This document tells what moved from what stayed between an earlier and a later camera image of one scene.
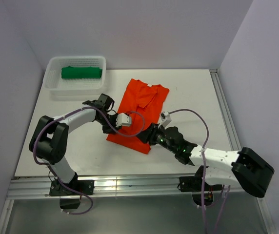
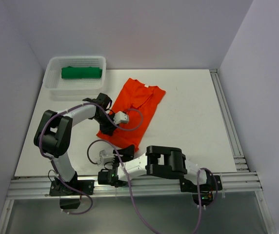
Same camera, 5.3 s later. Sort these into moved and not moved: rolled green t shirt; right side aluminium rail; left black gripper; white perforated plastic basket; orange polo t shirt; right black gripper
Moved: orange polo t shirt; right black gripper
Not moved: white perforated plastic basket; right side aluminium rail; rolled green t shirt; left black gripper
